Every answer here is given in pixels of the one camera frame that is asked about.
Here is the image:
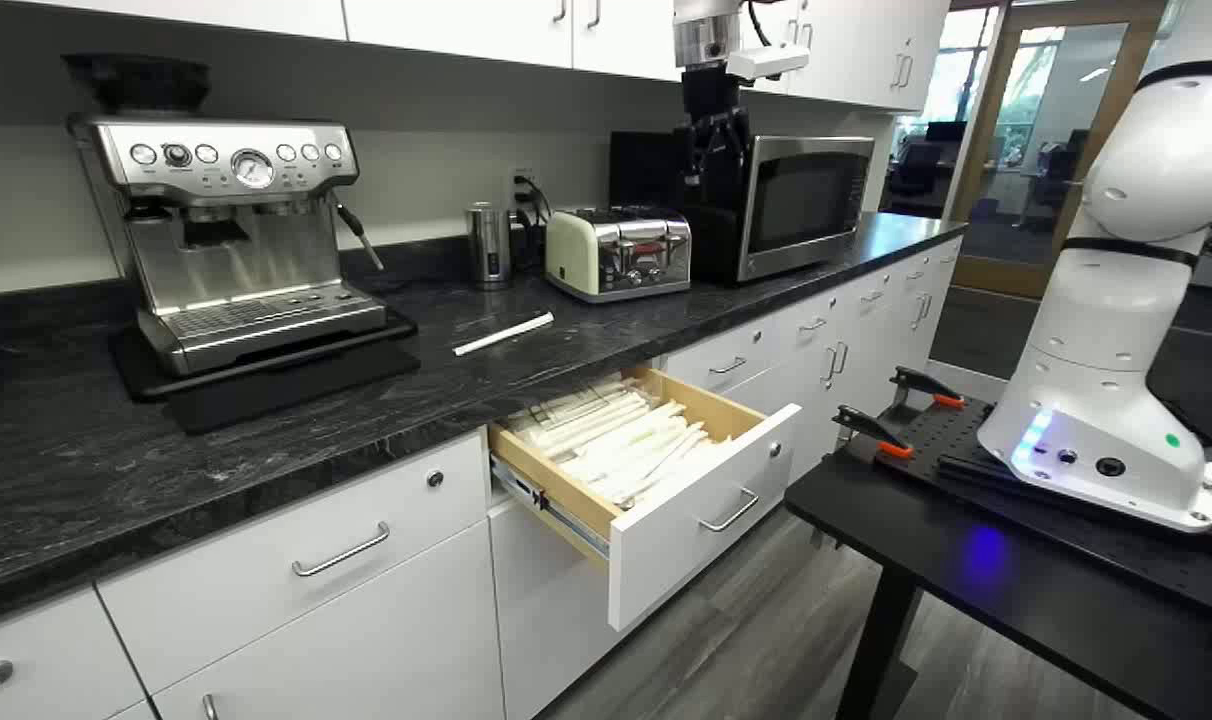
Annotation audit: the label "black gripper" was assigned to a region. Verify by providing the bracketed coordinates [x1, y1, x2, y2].
[680, 63, 752, 204]

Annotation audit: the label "white paper-wrapped straw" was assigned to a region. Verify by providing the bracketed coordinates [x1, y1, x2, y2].
[453, 312, 556, 357]

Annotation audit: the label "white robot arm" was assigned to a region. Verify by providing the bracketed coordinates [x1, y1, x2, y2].
[976, 0, 1212, 530]

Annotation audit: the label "stainless steel microwave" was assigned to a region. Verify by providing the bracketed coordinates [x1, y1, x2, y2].
[607, 129, 877, 285]

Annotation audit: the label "cream retro toaster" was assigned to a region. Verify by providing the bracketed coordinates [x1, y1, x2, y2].
[545, 211, 691, 302]

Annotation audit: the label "small steel milk jug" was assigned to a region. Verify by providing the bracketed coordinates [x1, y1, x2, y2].
[469, 199, 510, 289]

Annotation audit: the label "wrapped straws in drawer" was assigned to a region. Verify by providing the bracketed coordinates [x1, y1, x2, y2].
[509, 378, 722, 508]

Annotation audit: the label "open white wooden drawer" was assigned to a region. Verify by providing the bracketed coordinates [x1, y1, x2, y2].
[488, 369, 799, 626]

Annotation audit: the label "stainless steel espresso machine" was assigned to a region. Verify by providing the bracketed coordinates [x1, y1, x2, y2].
[62, 51, 388, 374]

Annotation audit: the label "white lower cabinets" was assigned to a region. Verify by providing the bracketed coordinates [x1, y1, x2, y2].
[0, 245, 956, 720]

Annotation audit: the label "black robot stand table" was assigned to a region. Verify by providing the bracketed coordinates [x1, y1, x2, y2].
[786, 399, 1212, 720]

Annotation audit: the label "white upper wall cabinets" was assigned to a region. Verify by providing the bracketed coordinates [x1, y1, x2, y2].
[34, 0, 953, 112]

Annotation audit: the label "orange-handled clamp rear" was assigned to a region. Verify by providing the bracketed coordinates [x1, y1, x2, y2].
[891, 369, 968, 411]

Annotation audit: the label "orange-handled clamp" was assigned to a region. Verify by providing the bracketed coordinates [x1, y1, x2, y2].
[891, 369, 968, 411]
[831, 402, 915, 459]

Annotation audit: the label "orange-handled clamp front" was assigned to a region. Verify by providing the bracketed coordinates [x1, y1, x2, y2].
[831, 402, 915, 459]

